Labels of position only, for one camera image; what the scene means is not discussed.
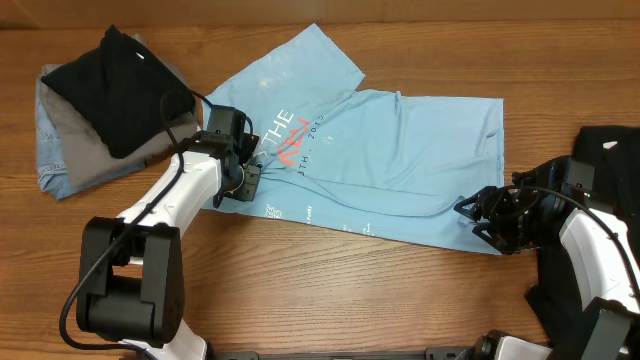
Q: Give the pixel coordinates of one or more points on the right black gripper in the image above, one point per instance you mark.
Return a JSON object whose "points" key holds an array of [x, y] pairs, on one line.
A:
{"points": [[490, 206]]}

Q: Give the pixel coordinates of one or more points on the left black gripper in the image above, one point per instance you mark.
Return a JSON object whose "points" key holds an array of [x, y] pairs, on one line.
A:
{"points": [[247, 189]]}

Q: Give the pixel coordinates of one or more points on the light blue printed t-shirt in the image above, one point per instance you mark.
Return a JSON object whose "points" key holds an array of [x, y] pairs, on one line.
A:
{"points": [[373, 162]]}

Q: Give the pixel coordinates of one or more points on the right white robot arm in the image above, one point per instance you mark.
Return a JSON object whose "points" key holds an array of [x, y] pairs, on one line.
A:
{"points": [[611, 331]]}

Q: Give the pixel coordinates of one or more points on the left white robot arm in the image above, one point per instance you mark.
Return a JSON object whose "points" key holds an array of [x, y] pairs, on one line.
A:
{"points": [[131, 290]]}

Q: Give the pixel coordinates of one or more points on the black garment pile right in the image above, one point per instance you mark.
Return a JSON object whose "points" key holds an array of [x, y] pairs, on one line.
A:
{"points": [[595, 258]]}

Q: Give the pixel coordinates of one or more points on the folded black garment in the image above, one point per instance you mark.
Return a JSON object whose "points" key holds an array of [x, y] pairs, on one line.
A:
{"points": [[123, 91]]}

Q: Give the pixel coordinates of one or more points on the folded grey garment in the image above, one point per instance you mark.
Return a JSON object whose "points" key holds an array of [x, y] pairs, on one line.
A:
{"points": [[85, 155]]}

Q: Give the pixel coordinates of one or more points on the folded blue jeans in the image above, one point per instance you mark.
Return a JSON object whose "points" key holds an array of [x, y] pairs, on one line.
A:
{"points": [[51, 168]]}

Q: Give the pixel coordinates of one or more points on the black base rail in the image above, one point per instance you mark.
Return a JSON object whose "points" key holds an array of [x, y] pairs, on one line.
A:
{"points": [[430, 353]]}

